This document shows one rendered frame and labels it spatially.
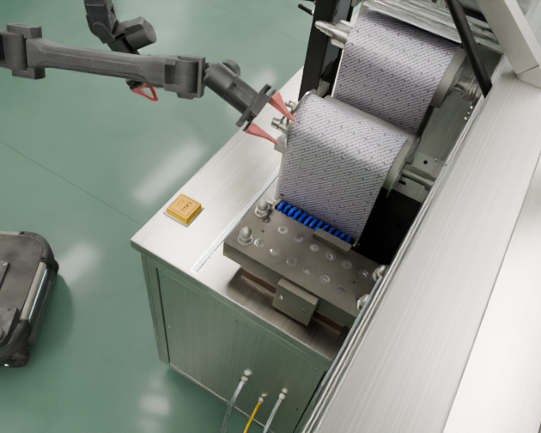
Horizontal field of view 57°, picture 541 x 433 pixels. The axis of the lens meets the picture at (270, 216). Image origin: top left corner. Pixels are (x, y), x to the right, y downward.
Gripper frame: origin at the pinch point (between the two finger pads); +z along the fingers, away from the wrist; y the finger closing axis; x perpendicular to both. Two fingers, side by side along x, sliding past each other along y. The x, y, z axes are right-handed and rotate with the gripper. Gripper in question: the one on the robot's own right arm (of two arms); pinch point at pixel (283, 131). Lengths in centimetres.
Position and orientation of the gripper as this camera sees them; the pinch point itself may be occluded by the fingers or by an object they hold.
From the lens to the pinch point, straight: 109.0
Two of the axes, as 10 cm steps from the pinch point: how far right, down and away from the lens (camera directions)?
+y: -6.0, 8.0, -0.1
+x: 1.5, 1.0, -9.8
